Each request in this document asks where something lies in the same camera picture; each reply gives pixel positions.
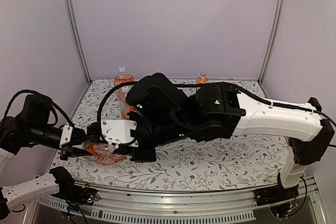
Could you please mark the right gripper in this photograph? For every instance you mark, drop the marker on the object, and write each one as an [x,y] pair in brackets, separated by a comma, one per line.
[124,150]

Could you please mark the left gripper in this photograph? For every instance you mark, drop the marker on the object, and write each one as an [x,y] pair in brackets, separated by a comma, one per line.
[77,134]

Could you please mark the orange tea bottle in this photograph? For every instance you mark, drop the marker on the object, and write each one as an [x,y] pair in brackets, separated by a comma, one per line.
[124,107]
[101,153]
[122,77]

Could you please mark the milk tea bottle dark label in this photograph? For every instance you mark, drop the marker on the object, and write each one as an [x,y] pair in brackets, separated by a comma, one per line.
[202,78]

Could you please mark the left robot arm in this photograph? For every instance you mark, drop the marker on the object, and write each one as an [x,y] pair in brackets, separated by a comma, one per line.
[41,122]

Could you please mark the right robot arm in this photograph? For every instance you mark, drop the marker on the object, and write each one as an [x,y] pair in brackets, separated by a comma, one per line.
[162,113]

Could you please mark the orange tea bottle front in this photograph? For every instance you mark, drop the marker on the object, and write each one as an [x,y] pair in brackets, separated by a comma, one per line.
[124,107]

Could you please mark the floral tablecloth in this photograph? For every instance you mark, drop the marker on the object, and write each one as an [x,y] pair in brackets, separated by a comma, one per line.
[239,162]

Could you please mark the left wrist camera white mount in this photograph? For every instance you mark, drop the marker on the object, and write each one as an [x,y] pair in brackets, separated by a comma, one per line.
[66,135]

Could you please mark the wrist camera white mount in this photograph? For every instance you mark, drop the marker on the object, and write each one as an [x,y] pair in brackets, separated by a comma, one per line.
[119,133]
[66,135]

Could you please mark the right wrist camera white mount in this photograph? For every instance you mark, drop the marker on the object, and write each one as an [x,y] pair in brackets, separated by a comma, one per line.
[119,133]

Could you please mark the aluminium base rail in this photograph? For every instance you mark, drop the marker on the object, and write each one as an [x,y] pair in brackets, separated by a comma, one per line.
[123,205]

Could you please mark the left aluminium corner post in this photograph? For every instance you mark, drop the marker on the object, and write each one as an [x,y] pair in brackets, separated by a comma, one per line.
[77,41]

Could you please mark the aluminium corner post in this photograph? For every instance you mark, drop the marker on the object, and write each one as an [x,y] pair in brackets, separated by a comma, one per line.
[77,41]
[271,41]

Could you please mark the right aluminium corner post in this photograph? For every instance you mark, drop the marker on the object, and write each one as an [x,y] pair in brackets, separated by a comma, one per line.
[271,41]

